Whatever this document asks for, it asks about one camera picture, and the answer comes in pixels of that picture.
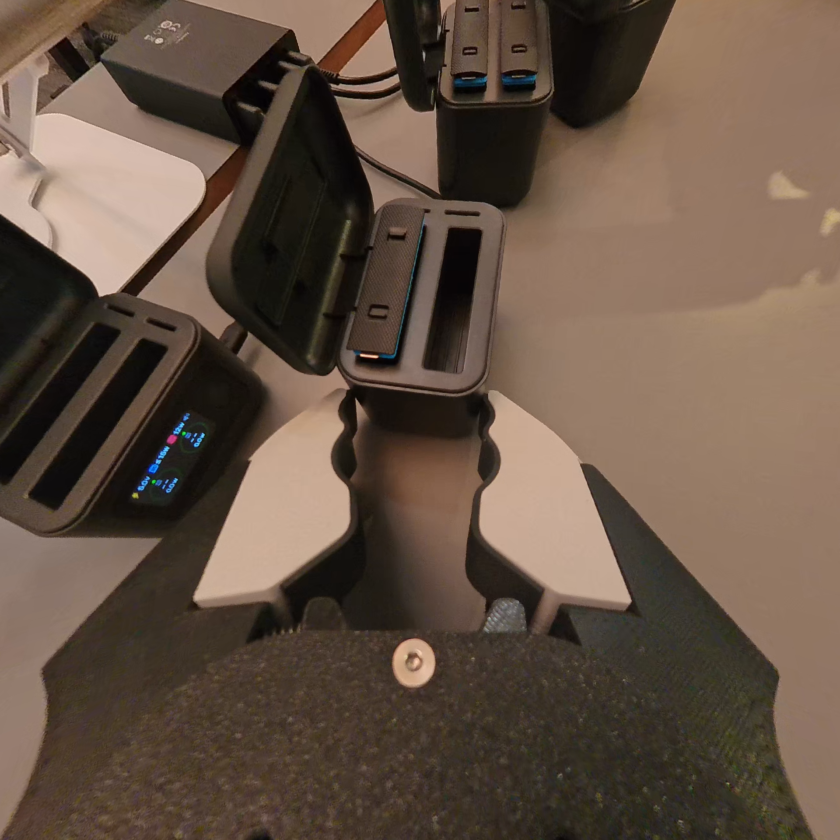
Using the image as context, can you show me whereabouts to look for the black multi-port power hub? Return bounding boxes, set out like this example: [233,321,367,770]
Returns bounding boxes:
[101,0,310,143]

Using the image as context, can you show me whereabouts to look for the black charging cable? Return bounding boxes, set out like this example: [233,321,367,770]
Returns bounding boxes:
[354,147,443,201]
[304,60,403,90]

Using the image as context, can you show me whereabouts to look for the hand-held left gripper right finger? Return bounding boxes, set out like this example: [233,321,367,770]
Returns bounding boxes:
[466,391,637,624]

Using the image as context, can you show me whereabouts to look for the white stand base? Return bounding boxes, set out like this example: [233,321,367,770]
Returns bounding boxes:
[0,60,211,296]

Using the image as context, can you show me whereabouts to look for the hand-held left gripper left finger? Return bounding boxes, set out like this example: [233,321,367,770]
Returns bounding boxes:
[193,391,361,617]

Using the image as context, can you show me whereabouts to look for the black battery charging case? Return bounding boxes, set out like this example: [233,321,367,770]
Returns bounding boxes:
[0,214,270,536]
[207,63,507,628]
[546,0,680,130]
[384,0,554,208]

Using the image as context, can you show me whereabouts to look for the wooden sign board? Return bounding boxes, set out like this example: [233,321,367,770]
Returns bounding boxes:
[0,0,148,80]

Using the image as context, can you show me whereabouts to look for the black camera battery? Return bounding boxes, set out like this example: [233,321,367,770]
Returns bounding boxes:
[497,0,551,96]
[346,221,427,366]
[447,0,497,96]

